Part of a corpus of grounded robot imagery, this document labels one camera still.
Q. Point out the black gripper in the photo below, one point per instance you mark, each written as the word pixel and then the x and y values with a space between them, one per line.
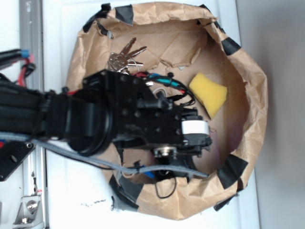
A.
pixel 128 114

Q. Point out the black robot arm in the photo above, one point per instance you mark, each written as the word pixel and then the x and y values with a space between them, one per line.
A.
pixel 68 117

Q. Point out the bunch of metal keys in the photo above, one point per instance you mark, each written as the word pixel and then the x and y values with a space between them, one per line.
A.
pixel 120 62

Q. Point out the yellow sponge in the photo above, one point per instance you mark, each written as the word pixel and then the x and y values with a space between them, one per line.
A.
pixel 210 94

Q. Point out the brown paper bag bin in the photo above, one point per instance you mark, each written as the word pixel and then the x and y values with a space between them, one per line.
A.
pixel 185 40

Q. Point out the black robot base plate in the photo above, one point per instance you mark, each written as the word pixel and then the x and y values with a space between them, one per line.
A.
pixel 12 157

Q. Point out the metal corner bracket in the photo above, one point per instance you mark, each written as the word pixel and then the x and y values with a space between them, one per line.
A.
pixel 29 213

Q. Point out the aluminium rail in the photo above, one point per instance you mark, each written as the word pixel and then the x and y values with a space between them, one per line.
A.
pixel 34 166

